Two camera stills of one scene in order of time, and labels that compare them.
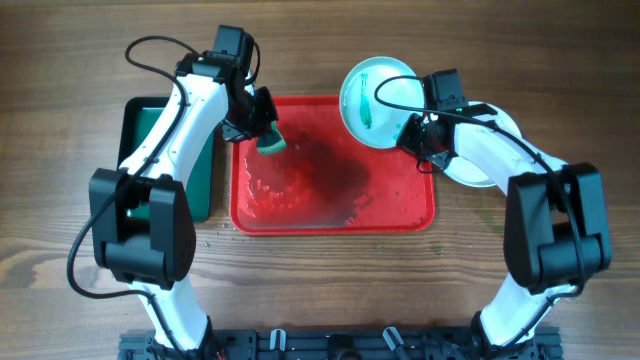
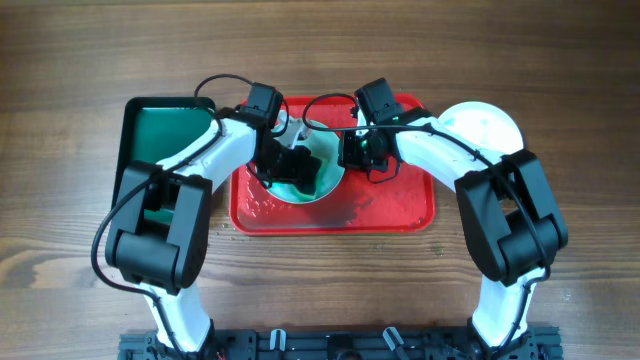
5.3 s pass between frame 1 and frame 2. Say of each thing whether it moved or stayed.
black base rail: stayed
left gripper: moved
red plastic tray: stayed
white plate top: moved
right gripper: moved
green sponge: moved
